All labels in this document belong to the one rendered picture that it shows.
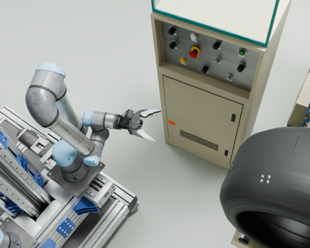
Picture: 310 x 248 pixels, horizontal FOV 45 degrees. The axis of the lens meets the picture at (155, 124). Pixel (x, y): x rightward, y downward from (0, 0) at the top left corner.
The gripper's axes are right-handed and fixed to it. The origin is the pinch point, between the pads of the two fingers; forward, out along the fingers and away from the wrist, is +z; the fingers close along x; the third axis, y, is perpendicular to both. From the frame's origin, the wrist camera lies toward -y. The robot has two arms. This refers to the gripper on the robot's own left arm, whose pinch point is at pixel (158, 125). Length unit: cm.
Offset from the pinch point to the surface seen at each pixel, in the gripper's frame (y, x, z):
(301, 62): 124, -120, 89
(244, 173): -34, 27, 36
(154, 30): -4.5, -46.8, -9.4
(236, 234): 15, 40, 39
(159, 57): 15.7, -44.9, -8.8
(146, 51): 124, -118, -43
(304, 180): -44, 29, 52
